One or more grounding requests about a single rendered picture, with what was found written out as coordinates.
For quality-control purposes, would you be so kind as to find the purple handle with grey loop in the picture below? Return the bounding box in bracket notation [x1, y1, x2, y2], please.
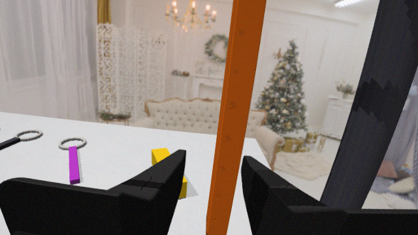
[59, 136, 87, 185]

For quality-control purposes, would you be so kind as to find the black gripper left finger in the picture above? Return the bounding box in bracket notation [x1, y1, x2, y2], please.
[0, 149, 186, 235]

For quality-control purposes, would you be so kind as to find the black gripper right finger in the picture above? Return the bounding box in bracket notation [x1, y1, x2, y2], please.
[240, 155, 418, 235]

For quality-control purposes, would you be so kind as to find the black handle with white loop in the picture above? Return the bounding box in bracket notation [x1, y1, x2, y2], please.
[0, 129, 42, 150]

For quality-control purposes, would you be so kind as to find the orange handle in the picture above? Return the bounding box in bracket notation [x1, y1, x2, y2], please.
[206, 0, 266, 235]

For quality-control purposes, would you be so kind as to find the yellow rectangular block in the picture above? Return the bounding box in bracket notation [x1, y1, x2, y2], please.
[152, 148, 187, 198]

